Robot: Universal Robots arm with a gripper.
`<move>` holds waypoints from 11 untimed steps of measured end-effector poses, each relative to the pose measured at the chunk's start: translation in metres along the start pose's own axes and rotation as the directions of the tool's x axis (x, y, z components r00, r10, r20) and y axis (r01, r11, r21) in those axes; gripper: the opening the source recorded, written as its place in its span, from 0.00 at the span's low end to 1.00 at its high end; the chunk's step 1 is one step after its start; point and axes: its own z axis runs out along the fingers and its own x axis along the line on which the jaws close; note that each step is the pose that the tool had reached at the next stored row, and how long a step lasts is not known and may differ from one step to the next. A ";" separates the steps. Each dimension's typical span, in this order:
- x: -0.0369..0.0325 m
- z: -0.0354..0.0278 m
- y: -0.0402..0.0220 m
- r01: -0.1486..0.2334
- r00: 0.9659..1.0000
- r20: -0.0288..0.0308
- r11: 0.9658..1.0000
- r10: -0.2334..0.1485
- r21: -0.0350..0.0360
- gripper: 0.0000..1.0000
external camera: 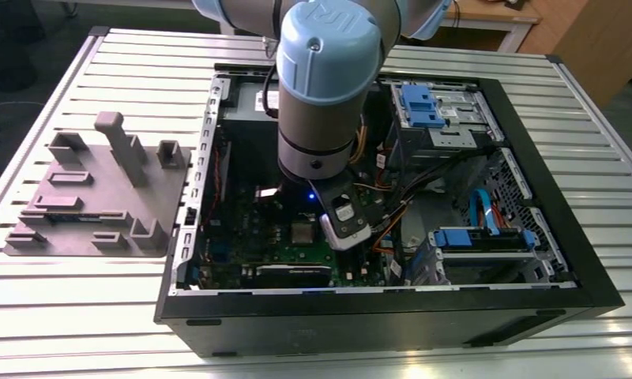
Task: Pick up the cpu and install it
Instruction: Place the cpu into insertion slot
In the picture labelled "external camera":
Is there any CPU socket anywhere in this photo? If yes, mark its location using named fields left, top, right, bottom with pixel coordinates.
left=287, top=219, right=320, bottom=249

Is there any green motherboard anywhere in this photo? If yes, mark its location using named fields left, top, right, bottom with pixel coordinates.
left=204, top=181, right=391, bottom=289

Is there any black green graphics card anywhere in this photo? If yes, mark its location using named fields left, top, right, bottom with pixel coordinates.
left=240, top=263, right=333, bottom=289

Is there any grey power supply unit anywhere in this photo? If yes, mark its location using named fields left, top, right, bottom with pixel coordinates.
left=219, top=81, right=284, bottom=178

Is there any silver metal disk bay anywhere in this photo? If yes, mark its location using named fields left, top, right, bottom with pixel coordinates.
left=388, top=81, right=507, bottom=171
left=425, top=227, right=564, bottom=286

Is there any hard disk in blue carrier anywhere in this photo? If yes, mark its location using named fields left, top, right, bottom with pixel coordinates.
left=433, top=227, right=538, bottom=253

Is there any black PC case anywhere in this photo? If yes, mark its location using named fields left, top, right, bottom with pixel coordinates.
left=152, top=62, right=627, bottom=358

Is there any grey printed parts rack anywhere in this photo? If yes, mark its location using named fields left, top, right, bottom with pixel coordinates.
left=2, top=111, right=193, bottom=258

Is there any brown wooden cabinet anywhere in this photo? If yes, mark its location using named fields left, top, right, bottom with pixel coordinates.
left=519, top=0, right=632, bottom=108

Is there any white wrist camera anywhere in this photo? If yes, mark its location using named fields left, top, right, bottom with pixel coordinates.
left=309, top=179, right=373, bottom=253

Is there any orange yellow wire bundle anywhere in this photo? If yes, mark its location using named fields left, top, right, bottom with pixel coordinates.
left=371, top=215, right=404, bottom=254

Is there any black wire bundle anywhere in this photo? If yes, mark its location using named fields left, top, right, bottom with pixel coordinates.
left=397, top=145, right=510, bottom=206

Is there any blue flat wire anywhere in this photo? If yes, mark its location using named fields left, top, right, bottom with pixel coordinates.
left=404, top=252, right=428, bottom=286

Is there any blue plastic drive bracket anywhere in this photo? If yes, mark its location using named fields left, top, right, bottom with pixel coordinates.
left=401, top=84, right=449, bottom=129

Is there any red wire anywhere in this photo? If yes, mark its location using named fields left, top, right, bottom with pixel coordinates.
left=484, top=199, right=512, bottom=235

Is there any wooden desk white frame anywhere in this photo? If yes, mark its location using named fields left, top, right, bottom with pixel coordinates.
left=439, top=0, right=544, bottom=54

